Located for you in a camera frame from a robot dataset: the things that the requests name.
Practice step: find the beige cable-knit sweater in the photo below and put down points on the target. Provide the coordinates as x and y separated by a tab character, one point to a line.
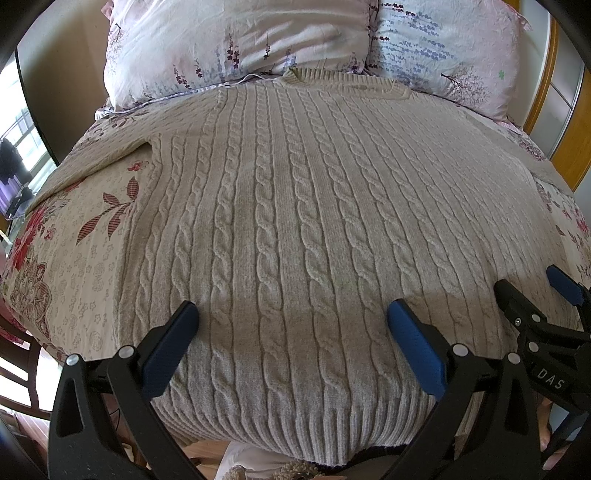
314	414

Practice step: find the wooden wardrobe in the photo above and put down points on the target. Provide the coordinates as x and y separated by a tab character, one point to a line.
552	103

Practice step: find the pink floral left pillow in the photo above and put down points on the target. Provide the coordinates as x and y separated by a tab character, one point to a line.
157	49

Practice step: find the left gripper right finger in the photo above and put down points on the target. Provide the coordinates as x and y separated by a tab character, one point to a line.
484	423

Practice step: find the wooden chair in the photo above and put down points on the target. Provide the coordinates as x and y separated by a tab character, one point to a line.
25	357

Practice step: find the pink blue right pillow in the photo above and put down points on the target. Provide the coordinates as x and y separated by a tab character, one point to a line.
464	51

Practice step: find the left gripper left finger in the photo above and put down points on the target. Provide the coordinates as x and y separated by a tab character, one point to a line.
82	439

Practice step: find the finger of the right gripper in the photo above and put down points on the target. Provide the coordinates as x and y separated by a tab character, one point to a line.
521	313
573	292

